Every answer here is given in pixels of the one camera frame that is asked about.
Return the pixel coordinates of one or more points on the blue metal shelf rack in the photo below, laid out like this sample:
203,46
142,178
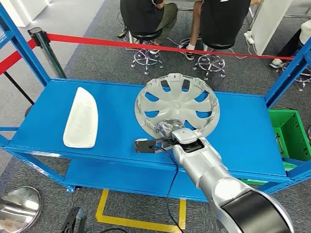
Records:
116,122

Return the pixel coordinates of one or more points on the white board panel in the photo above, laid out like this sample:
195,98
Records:
267,22

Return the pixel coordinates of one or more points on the thin black floor stand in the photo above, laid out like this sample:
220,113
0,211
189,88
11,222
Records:
19,89

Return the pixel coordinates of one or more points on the white power strip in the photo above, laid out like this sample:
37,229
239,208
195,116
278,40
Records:
249,37

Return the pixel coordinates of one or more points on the grey plastic wheel hubcap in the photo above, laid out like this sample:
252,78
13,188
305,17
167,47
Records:
177,103

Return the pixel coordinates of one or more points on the black stool chrome base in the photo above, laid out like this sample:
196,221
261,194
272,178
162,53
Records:
218,46
146,33
302,78

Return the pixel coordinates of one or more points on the red barrier belt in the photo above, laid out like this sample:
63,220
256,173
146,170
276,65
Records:
121,43
14,58

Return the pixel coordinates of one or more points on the white plastic trim part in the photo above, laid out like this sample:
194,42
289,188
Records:
81,122

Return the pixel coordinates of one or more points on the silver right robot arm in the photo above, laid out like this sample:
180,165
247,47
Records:
206,167

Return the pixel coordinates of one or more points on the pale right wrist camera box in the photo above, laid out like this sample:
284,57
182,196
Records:
144,146

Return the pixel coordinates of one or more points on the black stanchion post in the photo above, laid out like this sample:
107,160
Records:
50,58

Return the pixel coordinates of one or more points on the black right camera bracket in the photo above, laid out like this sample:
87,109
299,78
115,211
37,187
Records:
165,147

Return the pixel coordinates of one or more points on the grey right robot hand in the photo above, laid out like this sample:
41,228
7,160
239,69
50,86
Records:
170,127

